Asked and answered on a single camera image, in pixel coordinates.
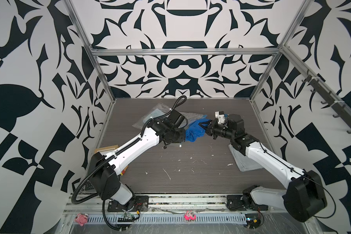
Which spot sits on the light teal towel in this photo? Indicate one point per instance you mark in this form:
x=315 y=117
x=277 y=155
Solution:
x=157 y=111

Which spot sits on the green circuit board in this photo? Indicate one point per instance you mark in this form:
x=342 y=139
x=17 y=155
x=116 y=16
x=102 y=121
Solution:
x=252 y=223

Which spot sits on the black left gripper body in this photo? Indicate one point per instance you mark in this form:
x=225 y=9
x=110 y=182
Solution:
x=177 y=137

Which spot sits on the pink toy on rail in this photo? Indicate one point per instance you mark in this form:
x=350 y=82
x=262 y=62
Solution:
x=190 y=216

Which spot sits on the grey towel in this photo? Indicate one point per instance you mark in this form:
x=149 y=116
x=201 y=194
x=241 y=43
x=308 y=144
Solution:
x=244 y=163

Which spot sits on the pink plush toy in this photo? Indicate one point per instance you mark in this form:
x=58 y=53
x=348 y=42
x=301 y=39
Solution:
x=81 y=219

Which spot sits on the white slotted cable duct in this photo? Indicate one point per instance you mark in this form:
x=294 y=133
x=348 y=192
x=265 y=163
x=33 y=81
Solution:
x=228 y=218

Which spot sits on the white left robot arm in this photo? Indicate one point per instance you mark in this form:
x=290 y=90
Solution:
x=105 y=168

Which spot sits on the blue towel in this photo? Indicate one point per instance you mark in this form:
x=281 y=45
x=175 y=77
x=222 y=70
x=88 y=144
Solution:
x=194 y=131

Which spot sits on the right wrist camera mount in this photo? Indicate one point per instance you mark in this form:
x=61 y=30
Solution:
x=221 y=117

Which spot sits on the grey wall hook rack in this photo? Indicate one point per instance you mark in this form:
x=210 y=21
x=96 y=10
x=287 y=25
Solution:
x=329 y=98

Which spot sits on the wooden picture frame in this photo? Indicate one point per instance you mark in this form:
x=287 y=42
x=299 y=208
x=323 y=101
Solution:
x=104 y=150

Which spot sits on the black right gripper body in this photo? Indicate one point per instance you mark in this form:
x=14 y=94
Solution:
x=216 y=129

